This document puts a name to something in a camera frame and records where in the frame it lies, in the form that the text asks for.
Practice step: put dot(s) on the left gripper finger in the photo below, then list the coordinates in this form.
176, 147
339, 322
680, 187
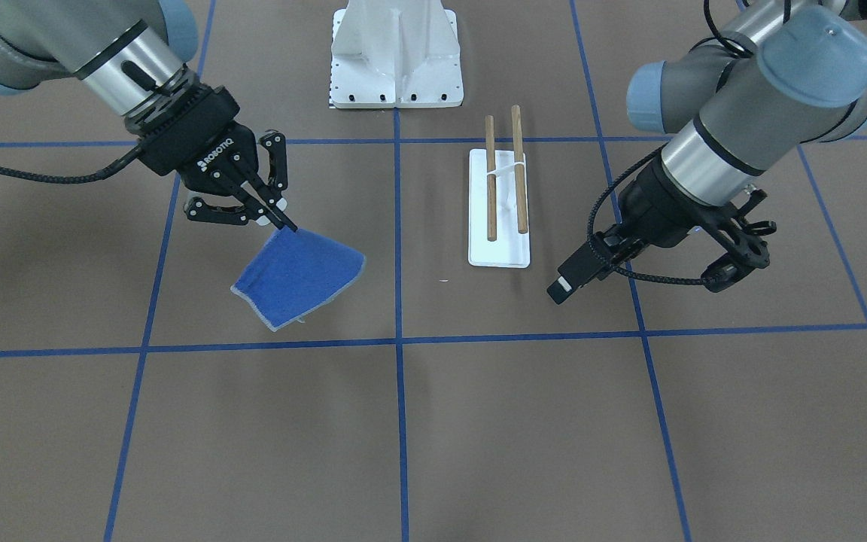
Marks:
560, 290
590, 260

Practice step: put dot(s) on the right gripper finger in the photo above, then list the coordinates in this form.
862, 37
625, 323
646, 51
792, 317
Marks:
260, 202
271, 190

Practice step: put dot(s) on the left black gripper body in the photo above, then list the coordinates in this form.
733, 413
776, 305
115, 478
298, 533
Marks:
655, 213

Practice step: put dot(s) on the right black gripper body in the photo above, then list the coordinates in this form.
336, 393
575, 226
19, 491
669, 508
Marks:
191, 143

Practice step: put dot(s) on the blue microfiber towel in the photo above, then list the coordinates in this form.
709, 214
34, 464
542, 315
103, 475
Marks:
295, 273

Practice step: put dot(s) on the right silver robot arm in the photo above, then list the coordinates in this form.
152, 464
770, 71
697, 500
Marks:
134, 55

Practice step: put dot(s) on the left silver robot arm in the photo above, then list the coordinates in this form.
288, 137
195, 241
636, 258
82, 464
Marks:
780, 74

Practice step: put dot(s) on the white wooden towel rack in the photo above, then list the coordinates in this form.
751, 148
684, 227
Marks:
498, 233

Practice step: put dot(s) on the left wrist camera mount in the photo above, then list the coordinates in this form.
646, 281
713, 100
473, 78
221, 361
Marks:
744, 242

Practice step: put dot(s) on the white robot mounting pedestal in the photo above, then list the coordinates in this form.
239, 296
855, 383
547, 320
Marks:
395, 54

